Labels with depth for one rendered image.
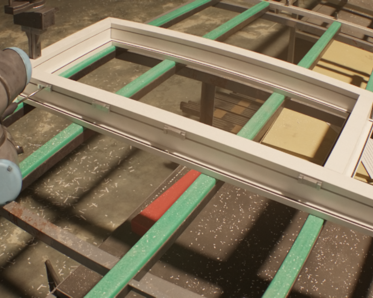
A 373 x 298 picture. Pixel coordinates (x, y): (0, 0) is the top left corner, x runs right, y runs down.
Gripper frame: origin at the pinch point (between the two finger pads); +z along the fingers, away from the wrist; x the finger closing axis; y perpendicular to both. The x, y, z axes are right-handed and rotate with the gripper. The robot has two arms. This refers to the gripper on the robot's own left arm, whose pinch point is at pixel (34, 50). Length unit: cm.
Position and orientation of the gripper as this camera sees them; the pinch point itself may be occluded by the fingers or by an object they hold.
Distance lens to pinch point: 136.9
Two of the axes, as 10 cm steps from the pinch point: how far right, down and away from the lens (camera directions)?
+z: -0.4, 8.2, 5.6
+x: -8.5, -3.2, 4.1
